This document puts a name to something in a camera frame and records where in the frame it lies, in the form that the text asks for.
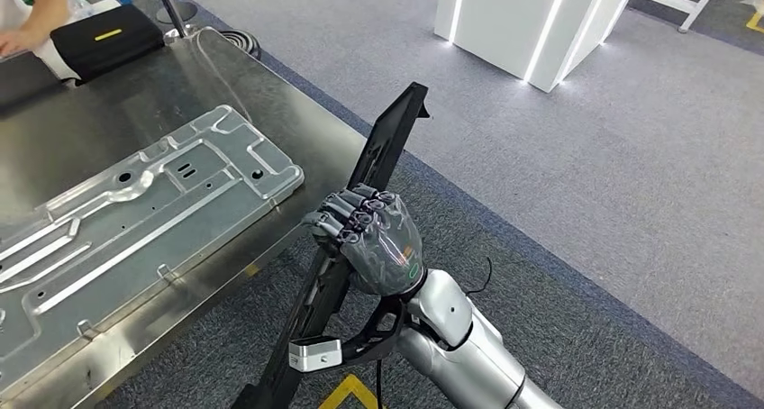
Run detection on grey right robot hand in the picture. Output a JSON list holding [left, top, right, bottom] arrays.
[[301, 183, 426, 297]]

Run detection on long black plastic panel part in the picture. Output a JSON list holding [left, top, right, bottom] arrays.
[[231, 82, 431, 409]]

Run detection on stainless steel workbench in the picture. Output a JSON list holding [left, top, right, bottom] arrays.
[[0, 27, 368, 409]]

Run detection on stamped grey metal panel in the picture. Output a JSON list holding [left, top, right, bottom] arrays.
[[0, 105, 305, 395]]

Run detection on black round stool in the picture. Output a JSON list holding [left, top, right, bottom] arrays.
[[221, 29, 262, 60]]

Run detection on black case with yellow label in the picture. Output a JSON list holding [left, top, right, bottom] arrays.
[[49, 3, 165, 86]]

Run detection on clear water bottle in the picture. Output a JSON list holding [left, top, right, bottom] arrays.
[[64, 0, 94, 23]]

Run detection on seated person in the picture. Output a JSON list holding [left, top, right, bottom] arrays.
[[0, 0, 71, 59]]

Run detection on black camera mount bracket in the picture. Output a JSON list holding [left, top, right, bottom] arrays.
[[340, 295, 410, 363]]

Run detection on thin black wire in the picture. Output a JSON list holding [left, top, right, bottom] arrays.
[[465, 257, 494, 295]]

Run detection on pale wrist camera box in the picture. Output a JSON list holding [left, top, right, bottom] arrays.
[[287, 337, 344, 374]]

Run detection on chrome stanchion post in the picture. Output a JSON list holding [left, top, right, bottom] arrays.
[[149, 0, 198, 41]]

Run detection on white frame table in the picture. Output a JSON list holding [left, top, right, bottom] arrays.
[[629, 0, 732, 34]]

